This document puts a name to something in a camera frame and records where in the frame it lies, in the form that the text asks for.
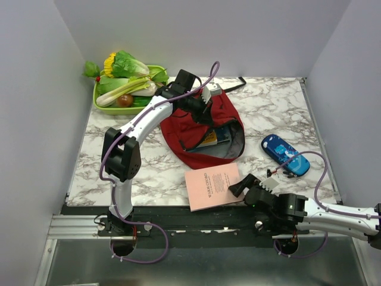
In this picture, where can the yellow flower toy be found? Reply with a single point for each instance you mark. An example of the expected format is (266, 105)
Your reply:
(108, 65)

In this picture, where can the green leafy sprig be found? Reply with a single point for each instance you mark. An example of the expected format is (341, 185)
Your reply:
(91, 70)

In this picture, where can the aluminium rail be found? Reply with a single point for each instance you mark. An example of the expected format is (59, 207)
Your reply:
(69, 227)

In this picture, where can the white radish toy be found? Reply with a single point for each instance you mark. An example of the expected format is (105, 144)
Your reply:
(148, 91)

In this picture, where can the blue dinosaur pencil case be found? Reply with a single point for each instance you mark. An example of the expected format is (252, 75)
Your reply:
(280, 151)

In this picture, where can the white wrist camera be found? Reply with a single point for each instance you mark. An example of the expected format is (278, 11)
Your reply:
(212, 92)
(269, 184)

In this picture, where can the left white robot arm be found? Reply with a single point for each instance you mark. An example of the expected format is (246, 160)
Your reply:
(121, 159)

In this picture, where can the orange treehouse book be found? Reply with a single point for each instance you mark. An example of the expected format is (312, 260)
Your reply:
(210, 140)

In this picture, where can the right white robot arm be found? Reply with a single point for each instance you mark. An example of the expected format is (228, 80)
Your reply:
(288, 213)

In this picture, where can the green lettuce toy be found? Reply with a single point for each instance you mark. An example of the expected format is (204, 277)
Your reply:
(126, 65)

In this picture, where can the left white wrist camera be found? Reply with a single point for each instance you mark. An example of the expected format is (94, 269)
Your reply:
(212, 92)

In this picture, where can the brown onion toy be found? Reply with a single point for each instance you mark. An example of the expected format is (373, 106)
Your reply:
(125, 101)

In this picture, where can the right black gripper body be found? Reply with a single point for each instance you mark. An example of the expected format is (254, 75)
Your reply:
(247, 203)

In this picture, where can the teal blue book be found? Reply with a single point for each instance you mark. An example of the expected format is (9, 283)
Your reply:
(224, 137)

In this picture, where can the bok choy toy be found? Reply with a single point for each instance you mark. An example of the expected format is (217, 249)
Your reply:
(107, 84)

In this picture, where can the celery stalk toy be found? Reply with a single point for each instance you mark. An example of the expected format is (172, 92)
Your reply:
(109, 97)

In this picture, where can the pink book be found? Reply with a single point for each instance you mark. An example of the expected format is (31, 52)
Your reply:
(209, 187)

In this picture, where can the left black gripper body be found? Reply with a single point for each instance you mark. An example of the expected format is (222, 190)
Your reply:
(191, 103)

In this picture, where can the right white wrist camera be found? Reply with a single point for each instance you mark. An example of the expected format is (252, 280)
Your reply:
(269, 184)

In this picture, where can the red backpack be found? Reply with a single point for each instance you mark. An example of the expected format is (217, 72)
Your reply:
(181, 132)

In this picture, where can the green plastic tray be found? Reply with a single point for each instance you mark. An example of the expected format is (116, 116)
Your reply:
(157, 74)

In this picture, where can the black mounting base plate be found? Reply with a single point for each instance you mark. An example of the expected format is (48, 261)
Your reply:
(154, 227)

